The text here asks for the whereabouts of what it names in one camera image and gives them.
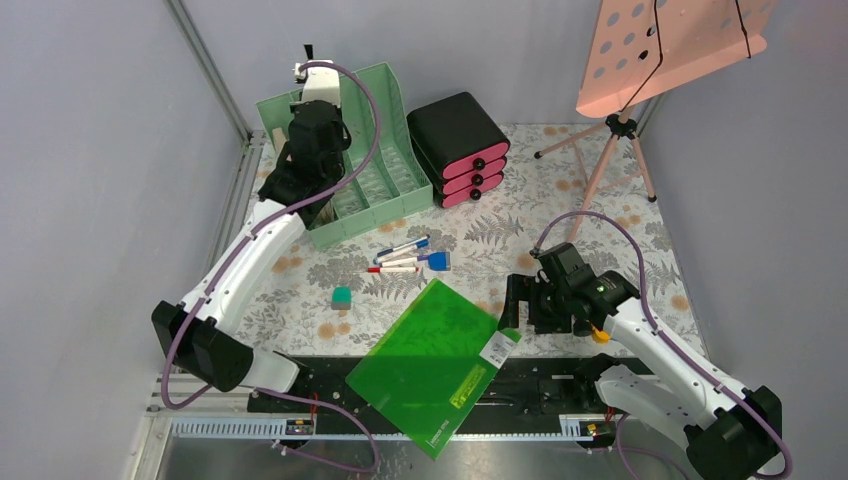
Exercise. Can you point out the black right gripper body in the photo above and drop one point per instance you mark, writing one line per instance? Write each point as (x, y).
(549, 309)

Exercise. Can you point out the green 104-storey treehouse book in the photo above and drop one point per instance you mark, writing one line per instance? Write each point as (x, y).
(279, 140)

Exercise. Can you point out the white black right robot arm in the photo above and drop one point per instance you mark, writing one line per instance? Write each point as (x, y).
(727, 430)

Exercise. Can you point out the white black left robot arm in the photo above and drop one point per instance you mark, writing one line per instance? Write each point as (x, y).
(197, 334)

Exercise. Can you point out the blue whiteboard eraser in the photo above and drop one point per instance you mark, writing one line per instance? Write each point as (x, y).
(439, 261)

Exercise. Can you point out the floral table mat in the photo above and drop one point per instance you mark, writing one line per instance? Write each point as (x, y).
(488, 240)

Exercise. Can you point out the white marker pen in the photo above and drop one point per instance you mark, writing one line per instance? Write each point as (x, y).
(404, 261)

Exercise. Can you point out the green transparent plastic folder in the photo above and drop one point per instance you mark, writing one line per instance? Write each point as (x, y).
(433, 364)

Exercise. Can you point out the blue capped marker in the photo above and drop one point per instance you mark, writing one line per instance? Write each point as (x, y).
(393, 252)

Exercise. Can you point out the red capped marker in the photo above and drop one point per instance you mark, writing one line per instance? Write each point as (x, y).
(394, 269)

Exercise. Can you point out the black pink drawer unit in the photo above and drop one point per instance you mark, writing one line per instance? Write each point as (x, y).
(459, 147)

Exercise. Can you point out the mint green file organizer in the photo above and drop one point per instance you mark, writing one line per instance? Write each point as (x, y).
(393, 185)

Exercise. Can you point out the green grey eraser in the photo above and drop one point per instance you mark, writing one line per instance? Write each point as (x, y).
(341, 299)

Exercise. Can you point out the pink music stand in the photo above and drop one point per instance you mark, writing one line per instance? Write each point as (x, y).
(641, 49)

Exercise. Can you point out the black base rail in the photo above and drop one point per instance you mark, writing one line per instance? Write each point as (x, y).
(529, 399)

